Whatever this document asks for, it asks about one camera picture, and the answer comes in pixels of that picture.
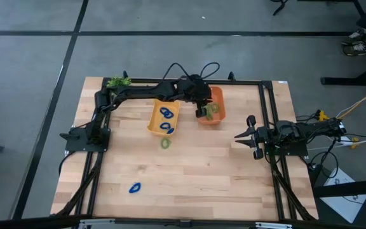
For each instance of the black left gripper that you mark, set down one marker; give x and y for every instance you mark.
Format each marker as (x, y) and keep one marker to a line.
(203, 101)

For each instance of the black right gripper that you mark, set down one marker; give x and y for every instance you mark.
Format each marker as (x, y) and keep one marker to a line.
(262, 136)

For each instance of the yellow plastic bin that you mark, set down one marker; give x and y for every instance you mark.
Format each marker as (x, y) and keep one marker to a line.
(156, 121)

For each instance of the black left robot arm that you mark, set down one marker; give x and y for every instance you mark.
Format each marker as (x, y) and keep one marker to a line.
(145, 92)

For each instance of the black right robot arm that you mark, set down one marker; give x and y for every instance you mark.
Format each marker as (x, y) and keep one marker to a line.
(313, 128)

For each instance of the orange plastic bin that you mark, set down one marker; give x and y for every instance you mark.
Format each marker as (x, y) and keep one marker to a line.
(221, 95)

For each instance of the black table clamp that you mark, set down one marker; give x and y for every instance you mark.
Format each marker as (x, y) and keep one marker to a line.
(125, 75)
(231, 76)

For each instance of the yellow power plug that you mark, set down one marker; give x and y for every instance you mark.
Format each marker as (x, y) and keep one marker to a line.
(321, 115)

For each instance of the green plant in white pot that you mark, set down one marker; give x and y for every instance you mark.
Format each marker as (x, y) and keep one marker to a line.
(117, 82)

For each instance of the white power strip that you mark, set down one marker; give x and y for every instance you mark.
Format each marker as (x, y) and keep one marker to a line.
(344, 140)

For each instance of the black floor beam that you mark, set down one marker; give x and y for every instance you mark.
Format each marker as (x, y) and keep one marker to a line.
(348, 190)

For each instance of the black table leg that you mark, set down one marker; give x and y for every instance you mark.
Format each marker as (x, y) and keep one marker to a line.
(351, 81)

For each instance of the white printed sheet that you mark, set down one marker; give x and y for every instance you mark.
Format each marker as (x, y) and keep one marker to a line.
(348, 208)

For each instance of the black chair base leg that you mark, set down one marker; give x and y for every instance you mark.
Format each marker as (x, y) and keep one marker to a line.
(281, 7)

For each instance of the black rig beam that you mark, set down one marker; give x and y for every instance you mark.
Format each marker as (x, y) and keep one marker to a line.
(154, 222)

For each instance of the black aluminium table frame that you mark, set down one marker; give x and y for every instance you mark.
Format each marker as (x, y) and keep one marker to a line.
(249, 82)

